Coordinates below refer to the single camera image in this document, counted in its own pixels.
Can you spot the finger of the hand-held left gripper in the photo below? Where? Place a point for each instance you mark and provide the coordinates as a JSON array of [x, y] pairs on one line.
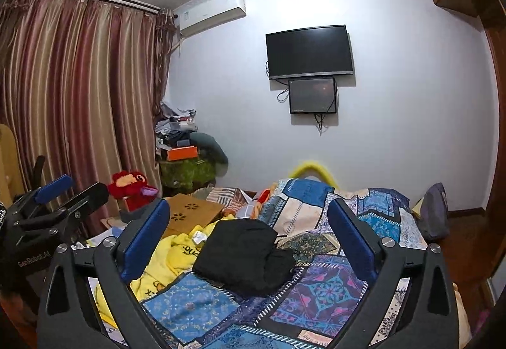
[[87, 199], [53, 187]]

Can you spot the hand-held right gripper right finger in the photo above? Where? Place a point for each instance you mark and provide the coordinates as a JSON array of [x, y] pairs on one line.
[[352, 238]]

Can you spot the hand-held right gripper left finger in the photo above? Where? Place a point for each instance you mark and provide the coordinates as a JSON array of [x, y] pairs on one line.
[[144, 238]]

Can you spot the black zip hoodie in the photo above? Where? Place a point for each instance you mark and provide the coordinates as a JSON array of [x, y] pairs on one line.
[[237, 254]]

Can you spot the pile of clothes and papers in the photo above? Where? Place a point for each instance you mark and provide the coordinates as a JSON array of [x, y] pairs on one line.
[[174, 127]]

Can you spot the yellow printed garment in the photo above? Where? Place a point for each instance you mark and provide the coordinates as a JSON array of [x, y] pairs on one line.
[[178, 250]]

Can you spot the red plush toy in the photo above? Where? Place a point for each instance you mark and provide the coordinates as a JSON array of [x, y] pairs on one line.
[[128, 187]]

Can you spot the brown cardboard box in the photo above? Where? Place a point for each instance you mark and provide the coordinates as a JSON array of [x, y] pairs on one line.
[[197, 214]]

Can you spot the blue patchwork blanket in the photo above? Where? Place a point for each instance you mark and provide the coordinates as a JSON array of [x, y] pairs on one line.
[[316, 285]]

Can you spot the yellow foam tube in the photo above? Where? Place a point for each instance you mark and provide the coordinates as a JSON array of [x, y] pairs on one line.
[[312, 167]]

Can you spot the grey backpack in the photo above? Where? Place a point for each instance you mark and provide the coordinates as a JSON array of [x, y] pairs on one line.
[[433, 210]]

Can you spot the orange box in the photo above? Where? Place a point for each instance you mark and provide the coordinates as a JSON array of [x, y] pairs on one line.
[[182, 153]]

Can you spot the striped brown curtain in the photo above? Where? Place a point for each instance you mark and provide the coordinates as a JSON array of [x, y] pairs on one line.
[[79, 96]]

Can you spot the orange striped cloth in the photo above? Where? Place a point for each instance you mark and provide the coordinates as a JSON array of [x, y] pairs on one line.
[[237, 200]]

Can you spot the white air conditioner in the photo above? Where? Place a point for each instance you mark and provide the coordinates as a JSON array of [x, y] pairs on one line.
[[209, 14]]

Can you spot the small black wall monitor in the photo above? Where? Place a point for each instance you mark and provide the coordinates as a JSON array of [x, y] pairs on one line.
[[312, 96]]

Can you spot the large black wall television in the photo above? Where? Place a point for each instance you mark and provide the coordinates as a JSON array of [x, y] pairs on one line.
[[308, 52]]

